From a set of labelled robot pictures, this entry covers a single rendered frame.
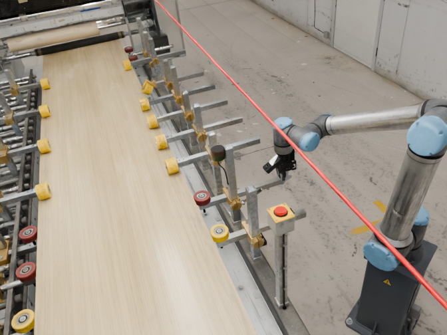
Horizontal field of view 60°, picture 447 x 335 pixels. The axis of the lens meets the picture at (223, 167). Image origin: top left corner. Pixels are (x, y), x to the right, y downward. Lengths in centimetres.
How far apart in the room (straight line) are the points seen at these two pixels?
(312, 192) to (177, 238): 173
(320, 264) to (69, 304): 166
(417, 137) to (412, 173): 15
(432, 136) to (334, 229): 169
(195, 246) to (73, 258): 52
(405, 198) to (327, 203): 162
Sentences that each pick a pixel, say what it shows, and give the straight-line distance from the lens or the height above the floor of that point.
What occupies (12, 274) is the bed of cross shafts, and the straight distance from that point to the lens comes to 196.
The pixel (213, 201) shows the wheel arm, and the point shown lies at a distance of 190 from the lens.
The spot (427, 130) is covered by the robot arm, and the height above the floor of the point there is 142.
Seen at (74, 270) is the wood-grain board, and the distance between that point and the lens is 175.
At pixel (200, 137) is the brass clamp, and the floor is 96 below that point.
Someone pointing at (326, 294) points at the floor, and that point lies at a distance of 260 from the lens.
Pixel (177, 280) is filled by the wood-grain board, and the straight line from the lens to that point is 157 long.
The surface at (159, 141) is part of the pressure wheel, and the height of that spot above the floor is 96.
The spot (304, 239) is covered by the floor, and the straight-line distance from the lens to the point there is 286.
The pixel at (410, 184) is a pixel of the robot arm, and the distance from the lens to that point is 152.
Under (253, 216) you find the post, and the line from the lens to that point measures 163.
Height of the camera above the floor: 214
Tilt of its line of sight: 38 degrees down
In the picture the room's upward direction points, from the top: 7 degrees counter-clockwise
